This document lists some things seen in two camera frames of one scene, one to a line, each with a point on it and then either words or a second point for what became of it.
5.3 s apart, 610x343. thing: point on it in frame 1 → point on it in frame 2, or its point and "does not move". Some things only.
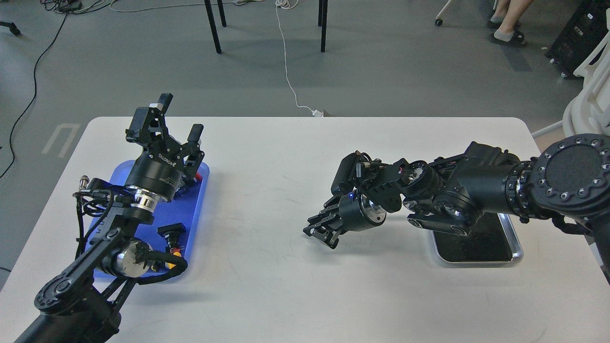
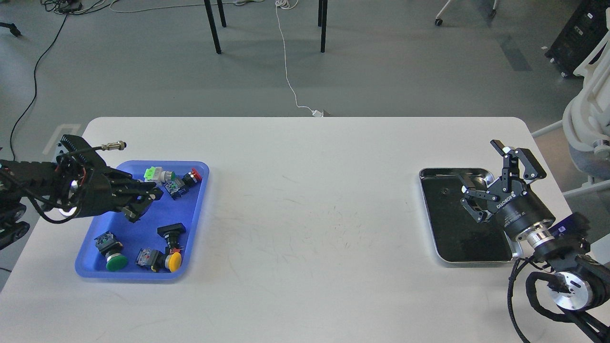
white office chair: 588,112 does not move
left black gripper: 164,165 → 100,192
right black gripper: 356,213 → 515,206
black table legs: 322,19 does not move
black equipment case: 586,28 does not move
